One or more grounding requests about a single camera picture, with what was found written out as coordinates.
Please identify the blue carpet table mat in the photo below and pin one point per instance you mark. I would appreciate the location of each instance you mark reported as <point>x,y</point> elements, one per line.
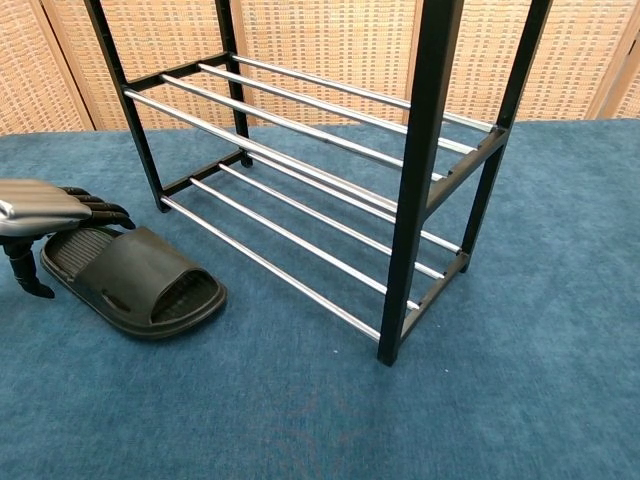
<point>250,400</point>

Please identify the woven bamboo folding screen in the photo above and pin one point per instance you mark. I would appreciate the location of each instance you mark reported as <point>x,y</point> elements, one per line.
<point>325,35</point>

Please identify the black shoe rack chrome bars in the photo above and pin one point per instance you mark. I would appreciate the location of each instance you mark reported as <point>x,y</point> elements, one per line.
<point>430,150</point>

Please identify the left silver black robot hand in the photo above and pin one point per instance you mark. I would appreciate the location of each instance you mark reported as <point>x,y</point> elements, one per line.
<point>35,202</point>

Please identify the black rubber slide sandal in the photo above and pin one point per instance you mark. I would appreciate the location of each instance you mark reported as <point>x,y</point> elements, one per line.
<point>130,265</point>

